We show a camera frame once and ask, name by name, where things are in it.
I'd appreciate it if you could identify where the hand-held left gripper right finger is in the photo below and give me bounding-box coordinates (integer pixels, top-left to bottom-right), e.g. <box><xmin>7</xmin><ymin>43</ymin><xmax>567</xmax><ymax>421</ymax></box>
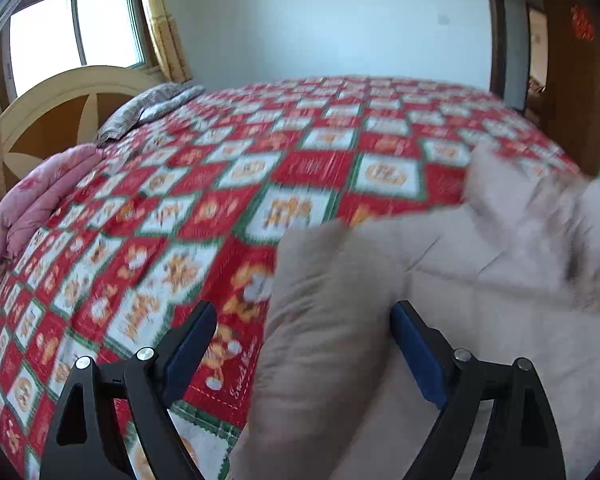
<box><xmin>389</xmin><ymin>300</ymin><xmax>567</xmax><ymax>480</ymax></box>

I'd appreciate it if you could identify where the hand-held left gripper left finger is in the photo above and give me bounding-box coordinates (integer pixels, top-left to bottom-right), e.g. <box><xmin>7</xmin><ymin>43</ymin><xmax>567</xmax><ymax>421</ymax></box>
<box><xmin>39</xmin><ymin>301</ymin><xmax>218</xmax><ymax>480</ymax></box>

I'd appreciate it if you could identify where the beige puffer coat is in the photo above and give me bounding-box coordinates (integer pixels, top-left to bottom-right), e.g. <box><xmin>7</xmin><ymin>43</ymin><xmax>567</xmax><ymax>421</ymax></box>
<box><xmin>230</xmin><ymin>142</ymin><xmax>600</xmax><ymax>480</ymax></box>

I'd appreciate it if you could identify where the pink folded quilt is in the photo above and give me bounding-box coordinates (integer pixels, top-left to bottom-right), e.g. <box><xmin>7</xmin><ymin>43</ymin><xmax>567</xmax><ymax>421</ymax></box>
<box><xmin>0</xmin><ymin>143</ymin><xmax>106</xmax><ymax>261</ymax></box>

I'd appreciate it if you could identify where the red checked printed blanket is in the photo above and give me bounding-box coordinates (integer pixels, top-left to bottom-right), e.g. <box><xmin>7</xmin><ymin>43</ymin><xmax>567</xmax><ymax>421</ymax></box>
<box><xmin>0</xmin><ymin>75</ymin><xmax>586</xmax><ymax>480</ymax></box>

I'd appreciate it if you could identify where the grey patterned pillow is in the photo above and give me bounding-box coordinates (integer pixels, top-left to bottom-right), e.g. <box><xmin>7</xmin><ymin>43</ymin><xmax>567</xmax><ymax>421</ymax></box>
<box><xmin>96</xmin><ymin>84</ymin><xmax>207</xmax><ymax>147</ymax></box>

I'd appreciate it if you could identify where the cream and wood headboard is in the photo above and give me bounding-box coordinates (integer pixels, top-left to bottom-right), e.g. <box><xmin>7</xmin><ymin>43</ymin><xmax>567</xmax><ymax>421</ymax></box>
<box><xmin>0</xmin><ymin>65</ymin><xmax>161</xmax><ymax>211</ymax></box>

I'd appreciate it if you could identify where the brown wooden door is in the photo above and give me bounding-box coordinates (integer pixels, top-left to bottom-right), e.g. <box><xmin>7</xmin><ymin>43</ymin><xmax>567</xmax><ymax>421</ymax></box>
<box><xmin>542</xmin><ymin>0</ymin><xmax>600</xmax><ymax>178</ymax></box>

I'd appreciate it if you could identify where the yellow curtain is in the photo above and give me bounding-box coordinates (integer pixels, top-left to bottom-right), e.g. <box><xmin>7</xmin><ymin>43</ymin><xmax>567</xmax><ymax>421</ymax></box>
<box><xmin>135</xmin><ymin>0</ymin><xmax>193</xmax><ymax>83</ymax></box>

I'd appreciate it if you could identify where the window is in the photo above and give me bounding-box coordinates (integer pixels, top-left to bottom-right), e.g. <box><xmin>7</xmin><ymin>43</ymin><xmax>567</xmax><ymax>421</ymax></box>
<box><xmin>0</xmin><ymin>0</ymin><xmax>148</xmax><ymax>101</ymax></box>

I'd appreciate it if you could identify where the red door decoration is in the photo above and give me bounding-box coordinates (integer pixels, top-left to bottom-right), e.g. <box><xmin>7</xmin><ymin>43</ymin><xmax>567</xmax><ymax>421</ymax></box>
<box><xmin>570</xmin><ymin>4</ymin><xmax>596</xmax><ymax>42</ymax></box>

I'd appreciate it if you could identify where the dark door frame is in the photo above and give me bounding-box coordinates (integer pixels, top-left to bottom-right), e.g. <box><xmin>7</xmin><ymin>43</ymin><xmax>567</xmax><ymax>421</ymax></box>
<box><xmin>487</xmin><ymin>0</ymin><xmax>548</xmax><ymax>121</ymax></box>

